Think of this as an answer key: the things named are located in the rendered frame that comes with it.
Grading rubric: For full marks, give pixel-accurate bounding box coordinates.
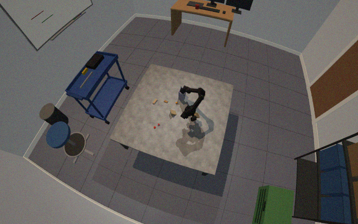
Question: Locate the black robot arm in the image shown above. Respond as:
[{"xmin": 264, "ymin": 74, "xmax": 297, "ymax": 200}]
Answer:
[{"xmin": 180, "ymin": 86, "xmax": 205, "ymax": 119}]

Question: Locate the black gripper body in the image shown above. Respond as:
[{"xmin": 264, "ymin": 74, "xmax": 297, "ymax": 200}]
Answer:
[{"xmin": 191, "ymin": 115, "xmax": 197, "ymax": 122}]

